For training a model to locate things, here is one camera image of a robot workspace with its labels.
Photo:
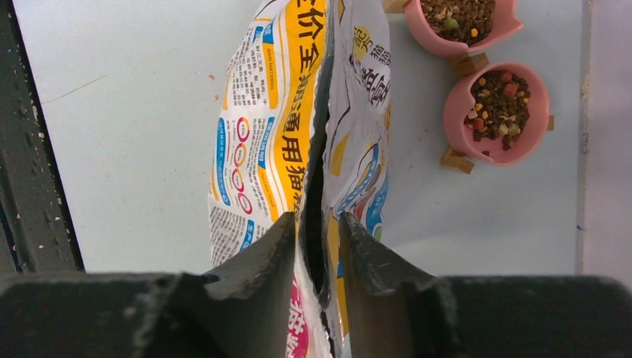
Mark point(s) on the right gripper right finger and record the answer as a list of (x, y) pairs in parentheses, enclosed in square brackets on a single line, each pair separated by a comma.
[(395, 309)]

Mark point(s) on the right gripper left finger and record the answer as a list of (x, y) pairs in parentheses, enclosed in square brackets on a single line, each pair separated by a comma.
[(238, 309)]

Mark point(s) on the cat food bag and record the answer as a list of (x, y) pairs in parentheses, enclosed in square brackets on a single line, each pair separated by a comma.
[(303, 128)]

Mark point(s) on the empty pink bowl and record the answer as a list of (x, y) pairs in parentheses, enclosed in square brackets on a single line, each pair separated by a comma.
[(497, 115)]

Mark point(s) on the pink bowl with kibble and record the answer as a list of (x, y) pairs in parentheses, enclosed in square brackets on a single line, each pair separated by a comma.
[(459, 31)]

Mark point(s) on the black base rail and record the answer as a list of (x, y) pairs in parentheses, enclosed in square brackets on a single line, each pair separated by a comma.
[(37, 233)]

